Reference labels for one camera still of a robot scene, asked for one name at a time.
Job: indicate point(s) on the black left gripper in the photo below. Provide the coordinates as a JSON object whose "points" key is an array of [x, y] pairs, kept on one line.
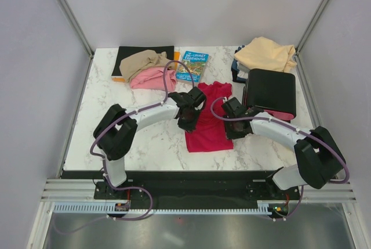
{"points": [[189, 127]]}

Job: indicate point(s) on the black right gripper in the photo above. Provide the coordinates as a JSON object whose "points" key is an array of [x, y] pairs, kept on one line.
{"points": [[232, 135]]}

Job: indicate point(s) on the magenta t shirt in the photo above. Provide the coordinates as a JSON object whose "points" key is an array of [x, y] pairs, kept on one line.
{"points": [[209, 135]]}

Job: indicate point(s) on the blue illustrated paperback book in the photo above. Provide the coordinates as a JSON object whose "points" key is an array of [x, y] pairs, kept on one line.
{"points": [[196, 63]]}

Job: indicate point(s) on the black pink drawer organizer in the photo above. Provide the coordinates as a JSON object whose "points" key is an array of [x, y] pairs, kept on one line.
{"points": [[272, 91]]}

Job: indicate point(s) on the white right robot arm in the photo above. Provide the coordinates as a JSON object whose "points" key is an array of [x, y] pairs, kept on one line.
{"points": [[318, 158]]}

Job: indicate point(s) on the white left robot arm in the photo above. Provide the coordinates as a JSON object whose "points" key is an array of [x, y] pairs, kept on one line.
{"points": [[114, 135]]}

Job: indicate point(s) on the light pink t shirt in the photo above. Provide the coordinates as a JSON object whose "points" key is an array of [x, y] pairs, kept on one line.
{"points": [[155, 78]]}

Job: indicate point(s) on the cream yellow t shirt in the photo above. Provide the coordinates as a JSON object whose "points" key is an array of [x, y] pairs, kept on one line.
{"points": [[265, 54]]}

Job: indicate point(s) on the beige t shirt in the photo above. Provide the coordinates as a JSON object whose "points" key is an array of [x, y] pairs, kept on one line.
{"points": [[131, 66]]}

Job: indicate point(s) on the black notebook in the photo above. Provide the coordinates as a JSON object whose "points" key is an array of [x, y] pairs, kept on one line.
{"points": [[126, 51]]}

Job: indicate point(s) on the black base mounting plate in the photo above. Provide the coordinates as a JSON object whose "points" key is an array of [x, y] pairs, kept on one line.
{"points": [[197, 189]]}

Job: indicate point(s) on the white slotted cable duct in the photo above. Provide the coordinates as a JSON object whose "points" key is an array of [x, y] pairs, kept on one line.
{"points": [[117, 208]]}

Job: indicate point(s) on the right aluminium frame post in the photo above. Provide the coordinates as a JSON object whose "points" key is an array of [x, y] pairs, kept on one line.
{"points": [[312, 24]]}

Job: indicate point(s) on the aluminium frame post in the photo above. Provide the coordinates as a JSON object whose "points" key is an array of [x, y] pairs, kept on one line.
{"points": [[71, 18], [312, 24]]}

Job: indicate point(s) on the left aluminium frame post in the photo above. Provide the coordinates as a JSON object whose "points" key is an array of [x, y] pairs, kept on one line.
{"points": [[71, 18]]}

